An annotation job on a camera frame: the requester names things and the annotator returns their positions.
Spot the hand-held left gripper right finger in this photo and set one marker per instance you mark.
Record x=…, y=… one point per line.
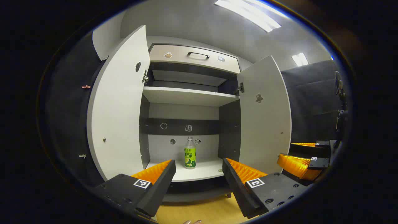
x=236, y=189

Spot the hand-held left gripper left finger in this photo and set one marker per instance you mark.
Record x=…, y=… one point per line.
x=161, y=189

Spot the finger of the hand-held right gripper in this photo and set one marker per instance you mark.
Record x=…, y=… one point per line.
x=311, y=151
x=292, y=166

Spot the green label plastic bottle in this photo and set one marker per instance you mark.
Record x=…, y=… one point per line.
x=190, y=155

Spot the white cabinet door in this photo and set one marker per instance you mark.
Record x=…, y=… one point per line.
x=264, y=130
x=118, y=109

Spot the metal door hinge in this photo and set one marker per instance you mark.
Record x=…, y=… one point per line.
x=240, y=89
x=145, y=76

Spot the grey white cabinet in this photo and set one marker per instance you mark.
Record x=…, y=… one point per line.
x=186, y=96

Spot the beige cabinet drawer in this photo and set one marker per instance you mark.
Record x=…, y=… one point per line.
x=186, y=60

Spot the black backdrop cloth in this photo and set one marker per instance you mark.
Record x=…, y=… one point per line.
x=68, y=109
x=311, y=99

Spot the ceiling light panel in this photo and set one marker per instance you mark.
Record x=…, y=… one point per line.
x=300, y=59
x=248, y=14

